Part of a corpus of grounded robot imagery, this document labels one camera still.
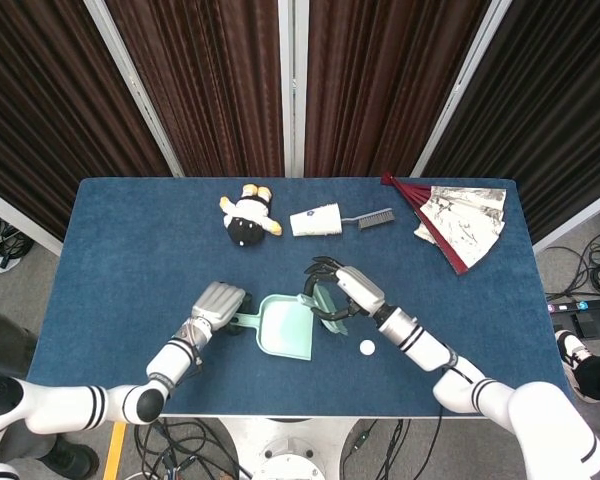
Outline brown pleated partition panel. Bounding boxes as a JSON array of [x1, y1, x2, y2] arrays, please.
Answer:
[[104, 0, 286, 177], [304, 0, 491, 177], [424, 0, 600, 254], [0, 0, 171, 257]]

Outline white partition frame post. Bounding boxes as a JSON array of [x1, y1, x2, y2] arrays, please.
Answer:
[[83, 0, 184, 178], [411, 0, 514, 178], [277, 0, 308, 178]]

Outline grey trouser leg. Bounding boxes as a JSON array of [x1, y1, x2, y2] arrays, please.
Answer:
[[0, 310, 40, 377]]

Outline red ribbed paper folding fan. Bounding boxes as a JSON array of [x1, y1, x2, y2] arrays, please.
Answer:
[[380, 172, 509, 276]]

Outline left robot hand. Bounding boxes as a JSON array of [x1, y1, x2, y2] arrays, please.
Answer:
[[188, 281, 255, 337]]

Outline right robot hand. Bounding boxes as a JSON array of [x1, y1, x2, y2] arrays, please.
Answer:
[[302, 255, 387, 325]]

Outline grey cleaning brush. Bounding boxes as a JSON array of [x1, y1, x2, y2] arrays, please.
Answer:
[[339, 207, 396, 231]]

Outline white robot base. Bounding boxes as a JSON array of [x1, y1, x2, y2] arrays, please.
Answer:
[[214, 417, 361, 480]]

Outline mint green dustpan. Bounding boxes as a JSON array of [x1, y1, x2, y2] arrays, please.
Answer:
[[228, 293, 324, 362]]

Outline yellow floor tape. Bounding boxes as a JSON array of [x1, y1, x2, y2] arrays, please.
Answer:
[[102, 422, 129, 480]]

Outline black shoe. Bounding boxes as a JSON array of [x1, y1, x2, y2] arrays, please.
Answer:
[[42, 436, 102, 479]]

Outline white paper cup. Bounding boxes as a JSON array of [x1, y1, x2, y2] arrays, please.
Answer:
[[288, 201, 344, 239]]

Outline mint green hand broom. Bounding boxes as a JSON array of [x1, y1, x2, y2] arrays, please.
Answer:
[[312, 282, 349, 336]]

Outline white and black sneaker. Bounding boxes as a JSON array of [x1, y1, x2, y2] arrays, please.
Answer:
[[553, 328, 595, 401]]

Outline black pedal box coloured buttons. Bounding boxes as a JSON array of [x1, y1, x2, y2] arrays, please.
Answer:
[[546, 296, 600, 337]]

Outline black and white plush toy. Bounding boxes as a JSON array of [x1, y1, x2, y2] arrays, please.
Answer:
[[218, 183, 284, 248]]

